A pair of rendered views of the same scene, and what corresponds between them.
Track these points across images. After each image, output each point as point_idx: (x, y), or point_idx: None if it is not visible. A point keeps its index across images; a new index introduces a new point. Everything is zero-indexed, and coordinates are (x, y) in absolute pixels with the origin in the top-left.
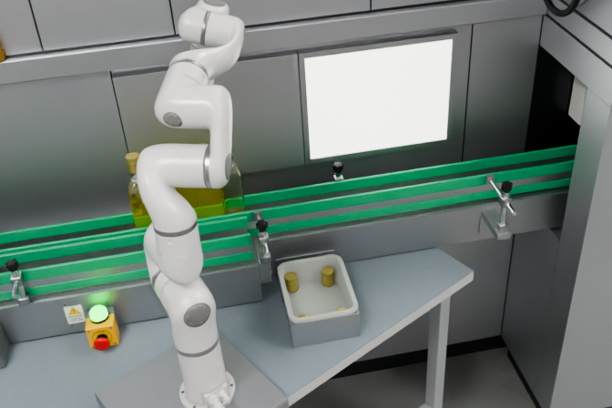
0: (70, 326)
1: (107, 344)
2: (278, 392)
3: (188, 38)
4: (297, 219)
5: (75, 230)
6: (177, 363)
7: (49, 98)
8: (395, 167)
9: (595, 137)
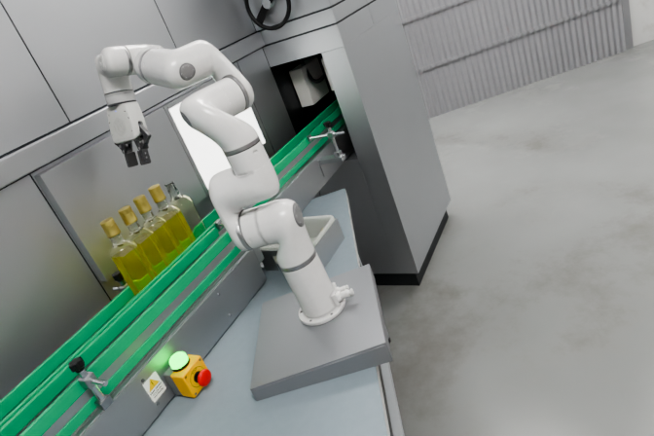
0: (157, 404)
1: (209, 373)
2: (359, 268)
3: (119, 67)
4: None
5: (86, 338)
6: (277, 326)
7: None
8: None
9: (344, 72)
